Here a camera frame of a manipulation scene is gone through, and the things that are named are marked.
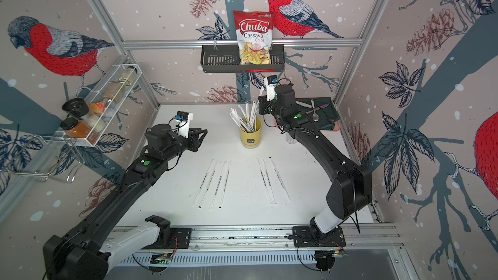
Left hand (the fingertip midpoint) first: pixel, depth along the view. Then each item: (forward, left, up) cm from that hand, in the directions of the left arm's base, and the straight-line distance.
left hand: (206, 126), depth 75 cm
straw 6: (-20, -28, -28) cm, 44 cm away
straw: (-14, +6, -28) cm, 32 cm away
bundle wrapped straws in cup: (+14, -15, -15) cm, 25 cm away
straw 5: (-12, -23, -27) cm, 38 cm away
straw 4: (-12, -6, -27) cm, 31 cm away
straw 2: (-17, +3, -28) cm, 32 cm away
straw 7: (-10, -31, -28) cm, 43 cm away
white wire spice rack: (+5, +38, +8) cm, 39 cm away
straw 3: (-13, -2, -28) cm, 30 cm away
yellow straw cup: (+6, -18, -19) cm, 27 cm away
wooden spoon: (+36, -60, -27) cm, 75 cm away
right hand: (+13, -21, +4) cm, 25 cm away
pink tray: (+19, -66, -25) cm, 73 cm away
